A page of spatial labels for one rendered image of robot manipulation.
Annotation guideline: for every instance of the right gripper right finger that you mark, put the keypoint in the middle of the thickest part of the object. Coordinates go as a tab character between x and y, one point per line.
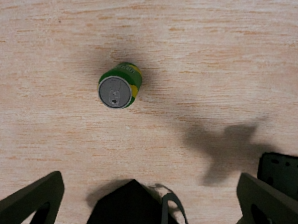
257	198

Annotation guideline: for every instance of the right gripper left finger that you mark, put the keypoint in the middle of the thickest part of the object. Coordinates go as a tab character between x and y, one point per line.
43	196

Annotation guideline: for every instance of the green and yellow drink can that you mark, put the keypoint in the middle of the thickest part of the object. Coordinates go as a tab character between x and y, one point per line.
118	88

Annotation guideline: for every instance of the black fabric bag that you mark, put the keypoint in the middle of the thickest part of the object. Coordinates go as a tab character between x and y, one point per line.
131	204

